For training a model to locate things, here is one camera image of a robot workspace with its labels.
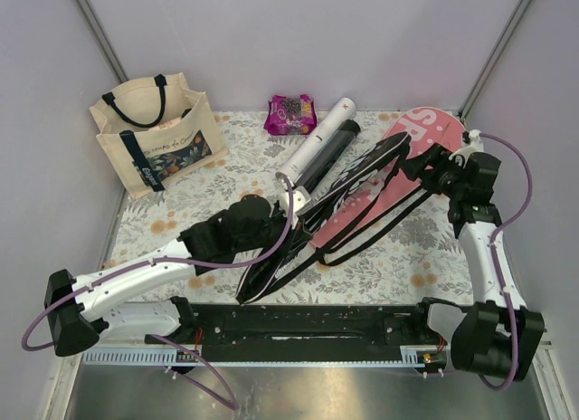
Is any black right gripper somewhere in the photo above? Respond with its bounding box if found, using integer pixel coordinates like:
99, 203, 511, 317
397, 143, 466, 200

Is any black shuttlecock tube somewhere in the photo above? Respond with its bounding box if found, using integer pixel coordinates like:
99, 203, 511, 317
295, 119, 361, 194

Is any pink racket cover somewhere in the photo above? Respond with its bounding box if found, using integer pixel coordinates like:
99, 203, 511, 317
311, 107, 465, 266

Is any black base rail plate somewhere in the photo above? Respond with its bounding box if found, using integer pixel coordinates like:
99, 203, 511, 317
167, 297, 451, 365

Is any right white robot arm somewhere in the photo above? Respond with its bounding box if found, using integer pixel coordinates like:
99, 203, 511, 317
402, 130, 546, 391

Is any purple snack packet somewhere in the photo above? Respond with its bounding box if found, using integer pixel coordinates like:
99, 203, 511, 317
263, 94, 318, 136

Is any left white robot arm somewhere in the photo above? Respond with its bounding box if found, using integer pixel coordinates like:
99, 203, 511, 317
44, 186, 310, 357

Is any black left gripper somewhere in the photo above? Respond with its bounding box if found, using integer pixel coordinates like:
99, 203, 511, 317
236, 203, 314, 259

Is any white cable duct strip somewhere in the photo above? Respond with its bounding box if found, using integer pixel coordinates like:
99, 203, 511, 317
81, 348, 433, 368

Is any white shuttlecock tube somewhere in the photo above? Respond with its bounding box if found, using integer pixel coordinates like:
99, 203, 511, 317
275, 97, 356, 184

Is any beige canvas tote bag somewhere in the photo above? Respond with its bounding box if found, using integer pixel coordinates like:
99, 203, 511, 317
90, 72, 228, 199

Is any black racket cover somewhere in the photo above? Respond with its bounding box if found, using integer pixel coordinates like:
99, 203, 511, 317
235, 132, 411, 304

